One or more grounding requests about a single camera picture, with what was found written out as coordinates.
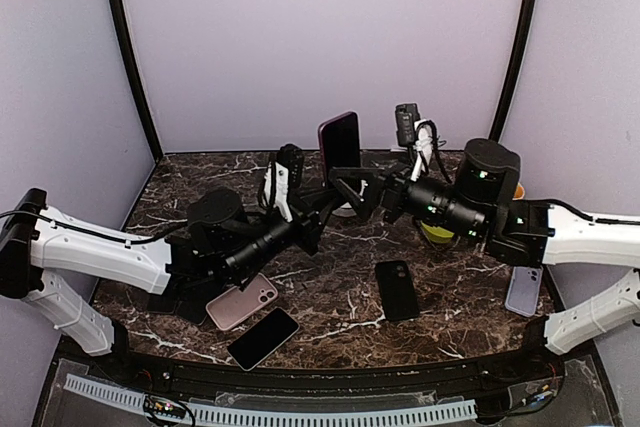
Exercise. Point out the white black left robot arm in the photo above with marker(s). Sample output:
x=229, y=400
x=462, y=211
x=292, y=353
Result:
x=216, y=246

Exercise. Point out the black smartphone middle left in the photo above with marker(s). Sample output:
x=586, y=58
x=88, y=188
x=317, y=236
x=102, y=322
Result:
x=193, y=311

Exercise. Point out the black corner post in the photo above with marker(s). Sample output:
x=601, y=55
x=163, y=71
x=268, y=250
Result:
x=520, y=40
x=128, y=57

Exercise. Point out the white scalloped bowl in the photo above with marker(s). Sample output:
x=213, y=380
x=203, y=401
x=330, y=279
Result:
x=344, y=211

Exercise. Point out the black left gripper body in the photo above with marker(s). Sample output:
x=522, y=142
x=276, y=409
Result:
x=307, y=223

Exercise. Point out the black left corner post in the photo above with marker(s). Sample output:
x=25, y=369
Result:
x=128, y=57

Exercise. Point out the black smartphone far left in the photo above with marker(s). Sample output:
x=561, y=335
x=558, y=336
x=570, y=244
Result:
x=162, y=305

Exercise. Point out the black right corner post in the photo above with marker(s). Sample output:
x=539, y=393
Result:
x=520, y=40

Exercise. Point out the green bowl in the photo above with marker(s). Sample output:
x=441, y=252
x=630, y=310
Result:
x=436, y=235

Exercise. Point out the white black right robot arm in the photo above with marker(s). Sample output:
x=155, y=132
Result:
x=480, y=205

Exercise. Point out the black front table rail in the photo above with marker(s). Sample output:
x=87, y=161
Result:
x=484, y=376

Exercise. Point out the white mug yellow inside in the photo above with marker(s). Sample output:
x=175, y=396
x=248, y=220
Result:
x=519, y=192

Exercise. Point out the pink phone case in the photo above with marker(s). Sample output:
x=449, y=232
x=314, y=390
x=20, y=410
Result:
x=234, y=306

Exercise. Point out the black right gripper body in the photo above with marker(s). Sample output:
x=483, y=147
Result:
x=398, y=181

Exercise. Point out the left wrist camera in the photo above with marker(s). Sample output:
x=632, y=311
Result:
x=283, y=173

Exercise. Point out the white slotted cable duct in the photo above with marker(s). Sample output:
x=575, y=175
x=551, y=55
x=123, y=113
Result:
x=239, y=410

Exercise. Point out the black smartphone silver edge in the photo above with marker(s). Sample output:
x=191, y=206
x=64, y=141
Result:
x=262, y=339

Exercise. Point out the lavender phone case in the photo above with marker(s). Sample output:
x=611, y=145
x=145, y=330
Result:
x=523, y=291

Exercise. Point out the purple smartphone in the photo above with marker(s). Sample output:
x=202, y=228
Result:
x=339, y=143

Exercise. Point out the black phone case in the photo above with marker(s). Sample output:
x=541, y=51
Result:
x=397, y=292

